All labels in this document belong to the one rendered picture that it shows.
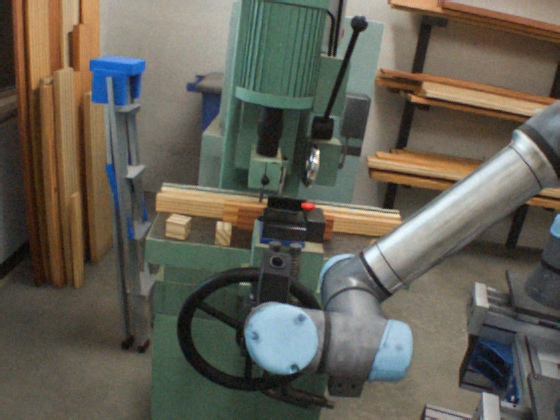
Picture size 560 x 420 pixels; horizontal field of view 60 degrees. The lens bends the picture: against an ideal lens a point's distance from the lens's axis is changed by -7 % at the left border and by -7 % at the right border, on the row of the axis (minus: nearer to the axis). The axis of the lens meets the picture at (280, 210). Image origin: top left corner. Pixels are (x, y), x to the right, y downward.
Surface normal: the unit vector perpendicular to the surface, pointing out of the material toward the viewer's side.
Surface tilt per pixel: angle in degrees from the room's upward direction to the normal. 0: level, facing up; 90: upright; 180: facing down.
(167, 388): 90
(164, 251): 90
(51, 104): 87
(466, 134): 90
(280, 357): 59
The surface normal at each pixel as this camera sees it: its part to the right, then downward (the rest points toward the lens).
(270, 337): 0.11, -0.14
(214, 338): 0.04, 0.38
